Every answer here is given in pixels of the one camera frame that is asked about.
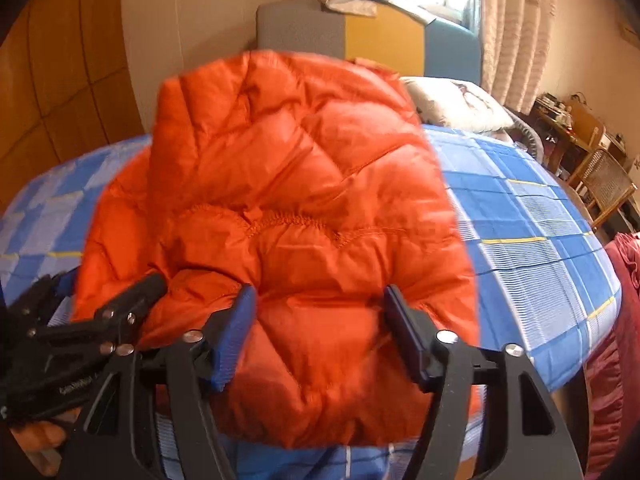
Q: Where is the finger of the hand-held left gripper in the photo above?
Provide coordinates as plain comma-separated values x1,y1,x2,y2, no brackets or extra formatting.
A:
37,273,169,357
6,267,82,337

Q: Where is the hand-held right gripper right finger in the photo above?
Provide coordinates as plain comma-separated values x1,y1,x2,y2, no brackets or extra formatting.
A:
384,285,586,480

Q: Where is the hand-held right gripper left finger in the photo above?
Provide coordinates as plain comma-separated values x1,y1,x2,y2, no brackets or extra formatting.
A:
60,284,258,480

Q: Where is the orange puffer jacket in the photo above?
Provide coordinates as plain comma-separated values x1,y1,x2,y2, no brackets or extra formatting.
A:
70,50,483,448

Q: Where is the person's left hand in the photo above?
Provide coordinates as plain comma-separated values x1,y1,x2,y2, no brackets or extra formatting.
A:
11,406,83,477

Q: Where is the dark red cloth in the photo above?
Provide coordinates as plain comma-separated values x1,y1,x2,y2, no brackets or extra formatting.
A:
582,232,640,480

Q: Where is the wooden wardrobe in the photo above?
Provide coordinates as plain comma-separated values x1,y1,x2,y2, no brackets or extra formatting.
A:
0,0,143,211

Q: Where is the grey mesh object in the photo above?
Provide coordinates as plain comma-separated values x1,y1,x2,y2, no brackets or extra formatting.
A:
502,107,547,161

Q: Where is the white printed pillow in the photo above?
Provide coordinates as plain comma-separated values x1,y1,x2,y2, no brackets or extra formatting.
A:
400,76,516,133

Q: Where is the wicker chair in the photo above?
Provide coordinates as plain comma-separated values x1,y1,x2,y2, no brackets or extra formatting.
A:
567,147,638,233

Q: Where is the wooden desk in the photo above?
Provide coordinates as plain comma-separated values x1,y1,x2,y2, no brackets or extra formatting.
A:
530,92,631,171

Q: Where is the grey yellow blue headboard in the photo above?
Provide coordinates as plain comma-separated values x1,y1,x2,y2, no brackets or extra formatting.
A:
256,0,483,86

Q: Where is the beige striped curtain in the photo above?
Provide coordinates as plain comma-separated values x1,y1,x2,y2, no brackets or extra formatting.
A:
480,0,558,116

